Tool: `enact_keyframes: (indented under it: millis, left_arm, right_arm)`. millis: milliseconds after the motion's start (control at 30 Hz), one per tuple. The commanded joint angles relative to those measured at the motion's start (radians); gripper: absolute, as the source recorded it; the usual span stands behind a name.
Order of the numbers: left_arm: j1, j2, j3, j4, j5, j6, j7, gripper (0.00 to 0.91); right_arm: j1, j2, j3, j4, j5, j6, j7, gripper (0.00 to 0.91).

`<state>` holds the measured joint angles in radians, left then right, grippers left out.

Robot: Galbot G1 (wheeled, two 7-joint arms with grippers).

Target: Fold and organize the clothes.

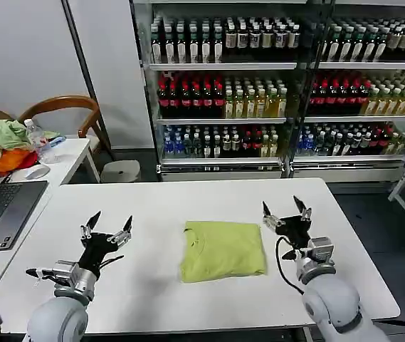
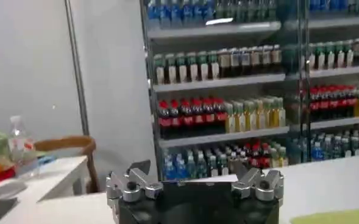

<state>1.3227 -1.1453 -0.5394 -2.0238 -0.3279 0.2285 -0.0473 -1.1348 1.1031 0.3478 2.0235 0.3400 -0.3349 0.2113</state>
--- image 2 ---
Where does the white side table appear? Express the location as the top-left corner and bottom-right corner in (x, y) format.
(0, 155), (89, 214)

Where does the clear water bottle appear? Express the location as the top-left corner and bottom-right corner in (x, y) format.
(7, 115), (39, 178)

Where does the black slanted pole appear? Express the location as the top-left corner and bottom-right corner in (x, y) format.
(63, 0), (91, 138)

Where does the bottle shelf with metal frame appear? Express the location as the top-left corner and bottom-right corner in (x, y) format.
(138, 0), (304, 182)
(299, 0), (359, 164)

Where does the blue packet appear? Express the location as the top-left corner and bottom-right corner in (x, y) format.
(38, 154), (57, 166)

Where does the wooden chair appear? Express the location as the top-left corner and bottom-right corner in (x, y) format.
(34, 135), (101, 194)

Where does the light green shirt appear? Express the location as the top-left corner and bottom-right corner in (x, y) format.
(290, 208), (359, 224)

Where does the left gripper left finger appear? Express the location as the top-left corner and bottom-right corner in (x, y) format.
(105, 159), (163, 208)

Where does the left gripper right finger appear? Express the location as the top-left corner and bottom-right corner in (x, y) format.
(231, 166), (285, 203)

